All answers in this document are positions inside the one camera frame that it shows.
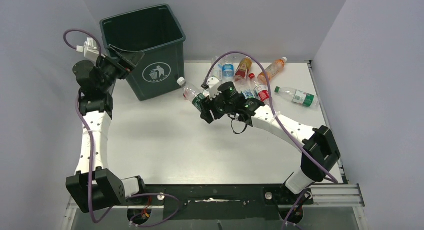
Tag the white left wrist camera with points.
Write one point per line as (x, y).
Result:
(89, 49)

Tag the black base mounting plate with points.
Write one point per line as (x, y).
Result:
(221, 201)

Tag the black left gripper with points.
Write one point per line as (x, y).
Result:
(128, 65)

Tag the clear bottle dark green label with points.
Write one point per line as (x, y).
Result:
(187, 85)

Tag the orange juice bottle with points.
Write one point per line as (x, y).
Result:
(272, 70)

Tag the dark green trash bin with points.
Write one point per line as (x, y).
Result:
(156, 31)

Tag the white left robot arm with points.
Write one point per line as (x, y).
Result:
(93, 186)

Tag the clear bottle red cap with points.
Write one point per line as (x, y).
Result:
(259, 89)

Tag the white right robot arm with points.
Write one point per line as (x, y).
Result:
(319, 151)

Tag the clear bottle blue green label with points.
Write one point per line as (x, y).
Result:
(244, 88)

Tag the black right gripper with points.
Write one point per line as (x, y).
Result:
(208, 105)

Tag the clear bottle red label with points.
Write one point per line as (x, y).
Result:
(190, 95)

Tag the clear bottle green cap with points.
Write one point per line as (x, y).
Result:
(297, 96)

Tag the aluminium frame rail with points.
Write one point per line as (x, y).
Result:
(324, 206)

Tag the white blue label bottle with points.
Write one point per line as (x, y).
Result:
(217, 70)

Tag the brown tea bottle red label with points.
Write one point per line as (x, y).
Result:
(243, 69)

